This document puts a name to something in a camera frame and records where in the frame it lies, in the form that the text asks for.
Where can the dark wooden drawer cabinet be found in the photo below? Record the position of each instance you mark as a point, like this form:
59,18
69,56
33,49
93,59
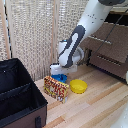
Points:
124,18

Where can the blue plastic bowl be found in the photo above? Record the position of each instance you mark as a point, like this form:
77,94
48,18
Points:
60,79

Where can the granola bar cardboard box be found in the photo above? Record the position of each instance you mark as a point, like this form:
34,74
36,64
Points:
56,88

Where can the yellow plastic bowl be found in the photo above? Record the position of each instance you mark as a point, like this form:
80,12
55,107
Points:
78,86

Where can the bamboo screen partition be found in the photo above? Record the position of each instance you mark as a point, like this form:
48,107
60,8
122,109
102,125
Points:
30,36

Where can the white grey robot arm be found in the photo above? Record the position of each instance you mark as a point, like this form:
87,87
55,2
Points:
71,46

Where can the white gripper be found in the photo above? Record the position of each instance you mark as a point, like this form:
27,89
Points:
61,69

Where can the black fabric storage bin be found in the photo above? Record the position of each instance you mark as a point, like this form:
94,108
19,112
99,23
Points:
18,96

